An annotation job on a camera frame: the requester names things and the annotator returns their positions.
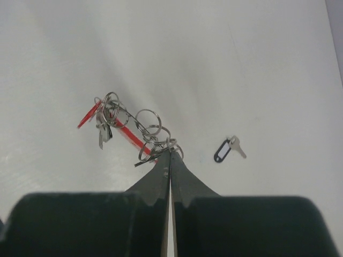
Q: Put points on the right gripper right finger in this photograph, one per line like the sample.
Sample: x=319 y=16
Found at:
x=208 y=224

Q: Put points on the red handled key organizer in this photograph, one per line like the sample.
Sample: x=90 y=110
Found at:
x=151 y=140

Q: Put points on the black tag key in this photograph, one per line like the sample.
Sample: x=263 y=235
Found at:
x=105 y=133
x=230 y=144

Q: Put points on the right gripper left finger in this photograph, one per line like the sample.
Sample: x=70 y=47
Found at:
x=129 y=223

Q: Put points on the red tag key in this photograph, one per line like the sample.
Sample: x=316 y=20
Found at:
x=92 y=112

